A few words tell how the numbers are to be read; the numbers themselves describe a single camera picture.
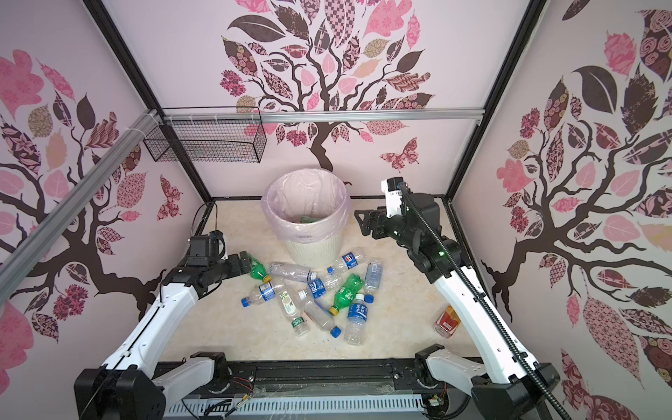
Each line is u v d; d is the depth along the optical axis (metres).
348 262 0.93
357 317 0.80
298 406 0.70
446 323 0.78
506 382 0.37
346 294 0.85
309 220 0.98
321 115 0.92
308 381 0.74
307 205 1.00
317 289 0.85
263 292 0.85
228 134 0.95
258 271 0.90
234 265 0.73
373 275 0.90
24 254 0.51
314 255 0.88
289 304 0.83
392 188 0.57
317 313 0.85
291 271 0.92
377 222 0.58
